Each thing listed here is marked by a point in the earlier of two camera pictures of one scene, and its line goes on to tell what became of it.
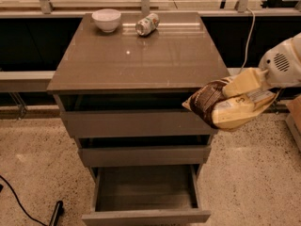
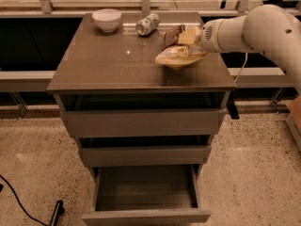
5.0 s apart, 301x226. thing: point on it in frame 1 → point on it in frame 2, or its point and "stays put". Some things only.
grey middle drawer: (148, 155) stays put
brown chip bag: (219, 111) → (175, 55)
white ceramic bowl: (107, 19) stays put
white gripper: (279, 67) → (211, 37)
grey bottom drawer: (147, 195) stays put
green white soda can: (149, 24) stays put
